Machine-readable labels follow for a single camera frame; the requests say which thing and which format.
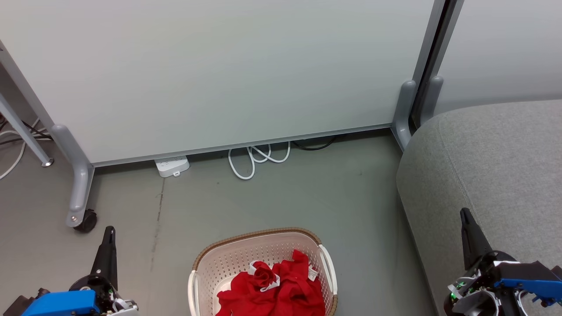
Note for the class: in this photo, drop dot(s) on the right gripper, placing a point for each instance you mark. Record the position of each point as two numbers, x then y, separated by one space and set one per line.
476 289

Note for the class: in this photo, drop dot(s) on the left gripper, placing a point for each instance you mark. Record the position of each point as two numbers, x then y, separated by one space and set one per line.
107 298

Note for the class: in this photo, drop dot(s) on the red garment with white trim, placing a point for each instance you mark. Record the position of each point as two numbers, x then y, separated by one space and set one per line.
252 292

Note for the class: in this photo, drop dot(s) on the plain red garment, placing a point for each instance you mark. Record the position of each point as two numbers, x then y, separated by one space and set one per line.
300 285

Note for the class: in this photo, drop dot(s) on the grey fabric sofa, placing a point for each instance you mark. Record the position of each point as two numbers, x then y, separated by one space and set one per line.
491 175

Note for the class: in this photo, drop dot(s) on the black caster wheel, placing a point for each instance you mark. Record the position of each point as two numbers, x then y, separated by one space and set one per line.
87 221

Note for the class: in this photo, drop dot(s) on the teal plastic crate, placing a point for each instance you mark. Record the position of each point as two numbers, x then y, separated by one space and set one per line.
529 275

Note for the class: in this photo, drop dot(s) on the grey partition leg with caster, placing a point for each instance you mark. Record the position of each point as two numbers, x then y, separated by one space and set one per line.
79 180

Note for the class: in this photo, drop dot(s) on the white perforated laundry basket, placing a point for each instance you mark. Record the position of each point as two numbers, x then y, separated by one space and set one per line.
206 272

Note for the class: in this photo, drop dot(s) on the white power strip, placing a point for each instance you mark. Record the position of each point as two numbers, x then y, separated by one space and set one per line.
172 165

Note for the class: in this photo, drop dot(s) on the grey metal table leg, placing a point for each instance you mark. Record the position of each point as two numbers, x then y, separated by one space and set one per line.
24 131

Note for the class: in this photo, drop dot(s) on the narrow white partition panel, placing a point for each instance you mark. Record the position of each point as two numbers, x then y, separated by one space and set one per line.
505 48

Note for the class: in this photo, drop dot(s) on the wide white partition panel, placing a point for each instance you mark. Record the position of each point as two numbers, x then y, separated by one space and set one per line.
210 70

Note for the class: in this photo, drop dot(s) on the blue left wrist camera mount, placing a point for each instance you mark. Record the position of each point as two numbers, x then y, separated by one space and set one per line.
61 304

